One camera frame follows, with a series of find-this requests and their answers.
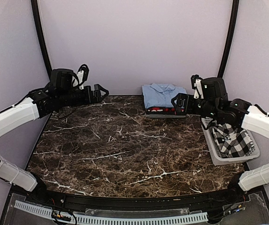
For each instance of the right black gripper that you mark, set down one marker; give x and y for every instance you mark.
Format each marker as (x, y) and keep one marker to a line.
(181, 96)

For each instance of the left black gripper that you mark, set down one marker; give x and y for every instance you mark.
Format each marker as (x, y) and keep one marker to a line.
(97, 99)

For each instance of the light blue long sleeve shirt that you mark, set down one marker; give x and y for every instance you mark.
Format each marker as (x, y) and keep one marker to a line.
(160, 95)

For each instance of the red black plaid shirt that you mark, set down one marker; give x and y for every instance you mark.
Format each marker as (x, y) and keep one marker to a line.
(160, 109)

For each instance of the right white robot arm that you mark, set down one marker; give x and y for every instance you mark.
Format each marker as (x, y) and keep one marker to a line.
(239, 114)

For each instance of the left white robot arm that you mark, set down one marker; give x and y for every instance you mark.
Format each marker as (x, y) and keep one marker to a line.
(36, 105)

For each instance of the black white checkered shirt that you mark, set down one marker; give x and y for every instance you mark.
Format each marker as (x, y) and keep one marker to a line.
(232, 143)

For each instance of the grey plastic laundry basket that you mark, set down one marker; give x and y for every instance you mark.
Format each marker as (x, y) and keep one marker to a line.
(207, 123)

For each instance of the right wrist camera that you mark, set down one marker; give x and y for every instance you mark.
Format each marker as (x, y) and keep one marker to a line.
(209, 89)

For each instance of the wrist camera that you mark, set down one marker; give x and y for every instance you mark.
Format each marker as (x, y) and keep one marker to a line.
(63, 80)
(209, 89)

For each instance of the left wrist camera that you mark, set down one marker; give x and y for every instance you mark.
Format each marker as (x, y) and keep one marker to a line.
(63, 80)

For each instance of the right black frame post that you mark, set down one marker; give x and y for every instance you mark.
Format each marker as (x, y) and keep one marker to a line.
(229, 38)

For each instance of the black frame post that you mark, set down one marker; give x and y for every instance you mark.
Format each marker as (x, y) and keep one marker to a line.
(40, 36)
(229, 38)

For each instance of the left black frame post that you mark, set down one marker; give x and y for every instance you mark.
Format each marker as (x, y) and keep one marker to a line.
(40, 36)

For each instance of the black front rail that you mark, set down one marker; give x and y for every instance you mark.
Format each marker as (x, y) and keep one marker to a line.
(208, 201)

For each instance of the white slotted cable duct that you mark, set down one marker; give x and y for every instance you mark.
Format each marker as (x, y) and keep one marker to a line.
(81, 219)

